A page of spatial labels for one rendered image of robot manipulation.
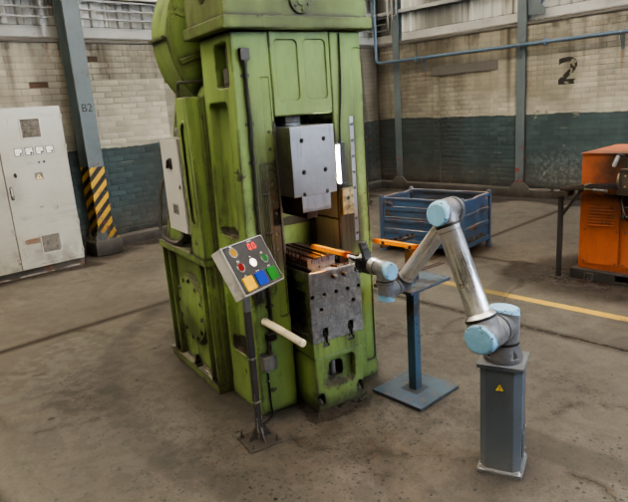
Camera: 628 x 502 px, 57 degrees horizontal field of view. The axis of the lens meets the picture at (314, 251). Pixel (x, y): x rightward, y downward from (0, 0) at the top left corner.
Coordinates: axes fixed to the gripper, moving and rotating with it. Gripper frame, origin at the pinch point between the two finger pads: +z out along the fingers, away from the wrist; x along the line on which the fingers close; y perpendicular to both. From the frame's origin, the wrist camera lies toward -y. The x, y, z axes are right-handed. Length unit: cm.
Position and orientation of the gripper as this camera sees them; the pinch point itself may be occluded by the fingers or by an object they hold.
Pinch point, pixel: (349, 254)
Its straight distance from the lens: 329.5
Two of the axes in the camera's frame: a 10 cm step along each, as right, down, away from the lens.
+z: -5.4, -1.8, 8.2
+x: 8.4, -1.9, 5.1
